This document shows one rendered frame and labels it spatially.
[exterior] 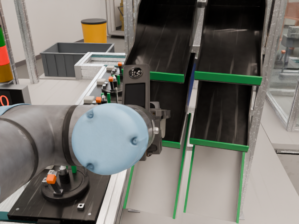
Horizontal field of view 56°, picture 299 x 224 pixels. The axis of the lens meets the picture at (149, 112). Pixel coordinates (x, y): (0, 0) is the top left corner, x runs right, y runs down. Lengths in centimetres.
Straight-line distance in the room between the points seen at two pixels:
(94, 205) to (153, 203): 17
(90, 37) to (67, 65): 243
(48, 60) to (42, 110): 250
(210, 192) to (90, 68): 140
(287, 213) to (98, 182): 60
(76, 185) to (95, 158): 59
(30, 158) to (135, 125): 11
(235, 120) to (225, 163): 13
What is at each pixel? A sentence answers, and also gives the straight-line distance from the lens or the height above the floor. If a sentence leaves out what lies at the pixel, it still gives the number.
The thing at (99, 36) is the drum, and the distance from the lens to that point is 518.
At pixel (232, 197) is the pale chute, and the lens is 79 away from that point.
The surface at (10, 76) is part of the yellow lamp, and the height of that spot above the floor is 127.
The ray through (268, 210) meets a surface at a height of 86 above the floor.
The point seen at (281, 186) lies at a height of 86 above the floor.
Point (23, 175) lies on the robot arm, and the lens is 29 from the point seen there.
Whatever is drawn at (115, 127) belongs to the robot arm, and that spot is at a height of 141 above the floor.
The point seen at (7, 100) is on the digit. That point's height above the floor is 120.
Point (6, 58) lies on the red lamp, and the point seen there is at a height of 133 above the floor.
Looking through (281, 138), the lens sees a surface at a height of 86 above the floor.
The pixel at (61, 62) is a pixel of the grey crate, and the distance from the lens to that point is 281.
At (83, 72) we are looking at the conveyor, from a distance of 201.
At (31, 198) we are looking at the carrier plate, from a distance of 91.
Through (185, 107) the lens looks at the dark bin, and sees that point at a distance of 69.
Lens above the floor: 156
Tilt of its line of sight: 27 degrees down
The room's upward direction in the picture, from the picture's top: straight up
